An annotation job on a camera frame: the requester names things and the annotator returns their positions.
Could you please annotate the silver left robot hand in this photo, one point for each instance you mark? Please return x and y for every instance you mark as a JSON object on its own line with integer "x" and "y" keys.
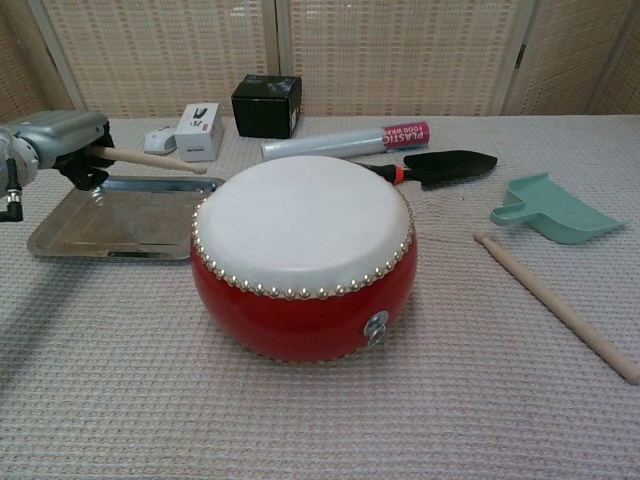
{"x": 65, "y": 132}

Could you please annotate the wooden drumstick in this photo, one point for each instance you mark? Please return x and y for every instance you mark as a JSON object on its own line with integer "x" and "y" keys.
{"x": 550, "y": 300}
{"x": 160, "y": 162}

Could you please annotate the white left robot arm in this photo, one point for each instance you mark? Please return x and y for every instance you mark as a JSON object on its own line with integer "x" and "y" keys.
{"x": 20, "y": 155}

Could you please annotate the red drum with white skin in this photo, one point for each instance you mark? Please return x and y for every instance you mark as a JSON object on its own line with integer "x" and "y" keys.
{"x": 300, "y": 215}

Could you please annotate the white computer mouse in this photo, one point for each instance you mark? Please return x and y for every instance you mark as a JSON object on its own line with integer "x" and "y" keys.
{"x": 157, "y": 142}

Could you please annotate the stainless steel tray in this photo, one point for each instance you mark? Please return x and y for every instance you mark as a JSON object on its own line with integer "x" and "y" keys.
{"x": 125, "y": 220}

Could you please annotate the white cardboard box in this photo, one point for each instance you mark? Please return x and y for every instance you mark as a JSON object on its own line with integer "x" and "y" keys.
{"x": 200, "y": 135}

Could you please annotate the black cardboard box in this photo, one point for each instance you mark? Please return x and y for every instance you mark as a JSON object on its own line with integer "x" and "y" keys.
{"x": 265, "y": 115}

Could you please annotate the plastic food wrap roll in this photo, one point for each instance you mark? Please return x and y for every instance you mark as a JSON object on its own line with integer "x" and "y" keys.
{"x": 325, "y": 145}

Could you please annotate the bamboo folding screen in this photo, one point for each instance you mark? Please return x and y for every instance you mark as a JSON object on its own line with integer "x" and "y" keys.
{"x": 400, "y": 50}

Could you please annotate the black garden trowel orange collar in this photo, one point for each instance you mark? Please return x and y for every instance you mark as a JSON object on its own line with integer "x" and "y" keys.
{"x": 450, "y": 167}

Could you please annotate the woven beige tablecloth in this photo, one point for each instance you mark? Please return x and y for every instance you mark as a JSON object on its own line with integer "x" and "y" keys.
{"x": 350, "y": 425}

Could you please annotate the teal plastic dustpan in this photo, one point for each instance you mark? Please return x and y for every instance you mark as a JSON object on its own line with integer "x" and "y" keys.
{"x": 565, "y": 215}

